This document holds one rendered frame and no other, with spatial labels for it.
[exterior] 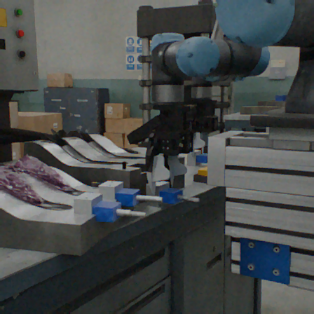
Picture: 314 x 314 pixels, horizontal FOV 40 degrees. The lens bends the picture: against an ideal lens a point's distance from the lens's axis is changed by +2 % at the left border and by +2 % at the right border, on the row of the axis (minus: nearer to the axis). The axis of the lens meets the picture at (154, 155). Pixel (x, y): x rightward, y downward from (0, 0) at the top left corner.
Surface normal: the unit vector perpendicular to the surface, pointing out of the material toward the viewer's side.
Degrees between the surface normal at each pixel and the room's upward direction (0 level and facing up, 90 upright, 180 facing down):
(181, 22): 90
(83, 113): 90
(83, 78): 90
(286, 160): 90
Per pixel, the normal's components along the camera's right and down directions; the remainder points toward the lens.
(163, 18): -0.39, 0.14
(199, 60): 0.45, 0.14
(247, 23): -0.86, 0.18
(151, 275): 0.82, 0.09
